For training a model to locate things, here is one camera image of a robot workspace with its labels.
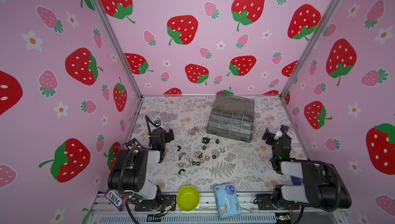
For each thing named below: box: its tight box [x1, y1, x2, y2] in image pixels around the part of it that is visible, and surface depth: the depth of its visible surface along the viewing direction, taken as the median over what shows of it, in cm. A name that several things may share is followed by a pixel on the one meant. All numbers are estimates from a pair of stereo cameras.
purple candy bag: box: [103, 189, 130, 212], surface depth 74 cm
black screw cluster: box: [201, 137, 211, 145], surface depth 97 cm
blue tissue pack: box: [213, 182, 242, 220], surface depth 71 cm
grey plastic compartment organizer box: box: [206, 94, 255, 143], surface depth 107 cm
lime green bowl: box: [176, 185, 201, 212], surface depth 76 cm
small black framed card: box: [125, 137, 142, 150], surface depth 95 cm
